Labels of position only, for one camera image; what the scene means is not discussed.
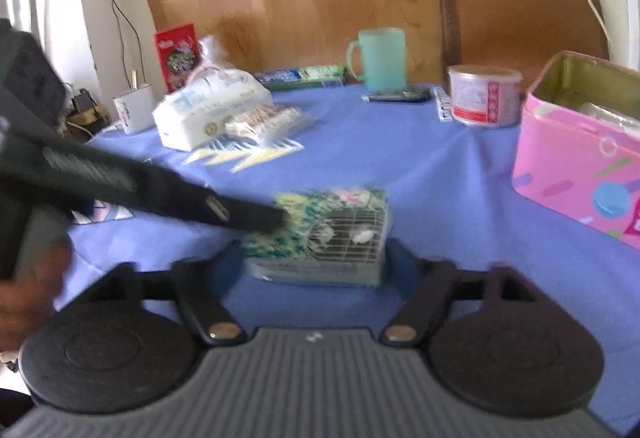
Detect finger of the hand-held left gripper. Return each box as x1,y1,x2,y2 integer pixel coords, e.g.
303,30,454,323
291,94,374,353
139,162,287,235

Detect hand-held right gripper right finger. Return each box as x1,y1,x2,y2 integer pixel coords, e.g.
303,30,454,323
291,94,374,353
382,238,531,349

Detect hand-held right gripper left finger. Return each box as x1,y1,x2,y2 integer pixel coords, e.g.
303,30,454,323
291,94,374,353
107,241,248,349

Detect pink tin box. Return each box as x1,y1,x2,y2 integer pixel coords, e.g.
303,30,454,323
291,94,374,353
511,50,640,250

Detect person's left hand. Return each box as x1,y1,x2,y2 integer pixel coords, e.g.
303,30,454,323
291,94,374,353
0,241,72,355

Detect blue printed tablecloth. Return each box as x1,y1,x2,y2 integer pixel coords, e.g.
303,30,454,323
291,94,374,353
54,82,640,437

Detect white tissue pack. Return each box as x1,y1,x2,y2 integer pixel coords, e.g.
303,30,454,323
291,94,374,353
152,67,275,152

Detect white enamel mug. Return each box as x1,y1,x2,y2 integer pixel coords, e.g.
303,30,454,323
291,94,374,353
112,82,156,135

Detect bagged paper plates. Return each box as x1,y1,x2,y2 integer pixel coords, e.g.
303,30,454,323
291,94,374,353
192,36,227,75

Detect red cereal box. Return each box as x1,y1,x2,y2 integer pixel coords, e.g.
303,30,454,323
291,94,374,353
154,22,199,93

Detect green toothpaste box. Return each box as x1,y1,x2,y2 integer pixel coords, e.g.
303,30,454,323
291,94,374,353
252,64,347,92

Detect white striped packet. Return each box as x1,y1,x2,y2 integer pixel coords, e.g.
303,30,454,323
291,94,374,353
432,86,454,122

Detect red label can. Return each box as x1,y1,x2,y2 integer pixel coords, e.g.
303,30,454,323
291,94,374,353
446,65,524,128

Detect mint green cup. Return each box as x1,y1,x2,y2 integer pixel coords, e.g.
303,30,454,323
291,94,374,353
346,27,408,90

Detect silver foil packet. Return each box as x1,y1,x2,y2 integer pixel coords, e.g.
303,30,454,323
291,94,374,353
575,100,640,130

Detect brown chair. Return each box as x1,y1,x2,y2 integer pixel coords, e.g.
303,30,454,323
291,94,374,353
438,0,611,85

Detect dark wall cable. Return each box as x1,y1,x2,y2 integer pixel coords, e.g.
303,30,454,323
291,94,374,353
89,0,147,85

